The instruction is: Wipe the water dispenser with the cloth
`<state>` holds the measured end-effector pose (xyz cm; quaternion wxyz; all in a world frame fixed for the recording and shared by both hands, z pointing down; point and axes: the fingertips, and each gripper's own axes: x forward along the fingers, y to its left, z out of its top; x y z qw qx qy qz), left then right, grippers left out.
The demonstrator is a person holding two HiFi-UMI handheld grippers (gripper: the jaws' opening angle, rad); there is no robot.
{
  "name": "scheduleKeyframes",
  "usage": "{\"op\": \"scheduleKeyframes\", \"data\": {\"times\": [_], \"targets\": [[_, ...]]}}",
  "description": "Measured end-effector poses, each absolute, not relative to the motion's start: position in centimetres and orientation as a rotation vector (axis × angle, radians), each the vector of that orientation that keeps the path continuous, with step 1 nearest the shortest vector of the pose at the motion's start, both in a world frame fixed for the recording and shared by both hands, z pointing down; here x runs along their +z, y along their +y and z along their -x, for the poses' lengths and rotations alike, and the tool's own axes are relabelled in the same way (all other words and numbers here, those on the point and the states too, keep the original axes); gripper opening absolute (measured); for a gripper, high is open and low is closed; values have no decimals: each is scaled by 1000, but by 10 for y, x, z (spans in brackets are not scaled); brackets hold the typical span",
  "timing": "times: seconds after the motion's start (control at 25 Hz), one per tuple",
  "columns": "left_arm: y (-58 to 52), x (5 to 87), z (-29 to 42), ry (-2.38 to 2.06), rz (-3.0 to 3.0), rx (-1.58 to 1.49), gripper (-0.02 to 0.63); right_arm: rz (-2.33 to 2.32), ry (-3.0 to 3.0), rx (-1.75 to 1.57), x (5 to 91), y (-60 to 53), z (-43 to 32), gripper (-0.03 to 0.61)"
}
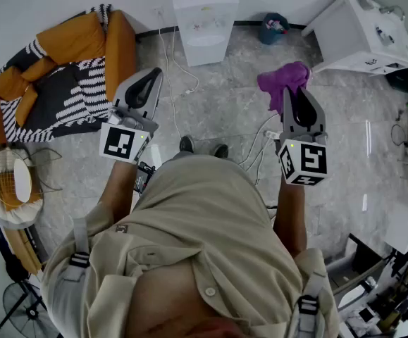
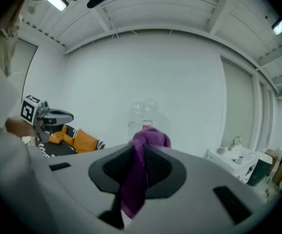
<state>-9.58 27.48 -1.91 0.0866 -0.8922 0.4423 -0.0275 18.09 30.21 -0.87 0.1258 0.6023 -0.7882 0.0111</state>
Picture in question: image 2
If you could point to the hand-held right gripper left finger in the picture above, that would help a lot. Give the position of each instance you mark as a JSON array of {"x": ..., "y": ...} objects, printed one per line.
[{"x": 111, "y": 167}]

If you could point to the person's beige shirt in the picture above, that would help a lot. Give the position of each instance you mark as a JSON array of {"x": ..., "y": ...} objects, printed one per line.
[{"x": 11, "y": 45}]

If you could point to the grey roller blind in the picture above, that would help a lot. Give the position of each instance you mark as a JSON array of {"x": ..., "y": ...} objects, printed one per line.
[
  {"x": 238, "y": 106},
  {"x": 22, "y": 64}
]

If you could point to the chrome faucet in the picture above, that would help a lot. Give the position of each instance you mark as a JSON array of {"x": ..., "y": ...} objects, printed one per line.
[{"x": 235, "y": 140}]

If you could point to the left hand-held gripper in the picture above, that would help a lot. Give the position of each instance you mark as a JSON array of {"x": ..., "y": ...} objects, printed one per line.
[{"x": 30, "y": 110}]

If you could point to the purple cloth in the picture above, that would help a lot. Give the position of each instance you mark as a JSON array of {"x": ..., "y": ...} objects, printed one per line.
[{"x": 136, "y": 179}]

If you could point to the person's left forearm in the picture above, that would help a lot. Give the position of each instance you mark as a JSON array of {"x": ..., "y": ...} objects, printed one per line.
[{"x": 19, "y": 128}]

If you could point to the orange sofa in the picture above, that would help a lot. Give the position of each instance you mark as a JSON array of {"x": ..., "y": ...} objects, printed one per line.
[{"x": 58, "y": 150}]

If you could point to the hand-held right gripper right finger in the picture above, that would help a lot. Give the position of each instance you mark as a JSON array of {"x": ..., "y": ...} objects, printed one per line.
[{"x": 165, "y": 169}]

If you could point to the grey cup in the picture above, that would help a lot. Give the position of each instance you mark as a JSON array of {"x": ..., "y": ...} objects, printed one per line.
[{"x": 221, "y": 150}]

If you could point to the ceiling light panel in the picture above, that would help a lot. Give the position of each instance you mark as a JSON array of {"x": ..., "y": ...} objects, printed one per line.
[
  {"x": 279, "y": 26},
  {"x": 57, "y": 4}
]

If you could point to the cardboard box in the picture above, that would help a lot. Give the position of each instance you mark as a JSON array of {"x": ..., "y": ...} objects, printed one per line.
[{"x": 280, "y": 175}]

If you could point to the white sink cabinet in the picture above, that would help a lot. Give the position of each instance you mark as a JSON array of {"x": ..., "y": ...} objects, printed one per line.
[{"x": 228, "y": 158}]

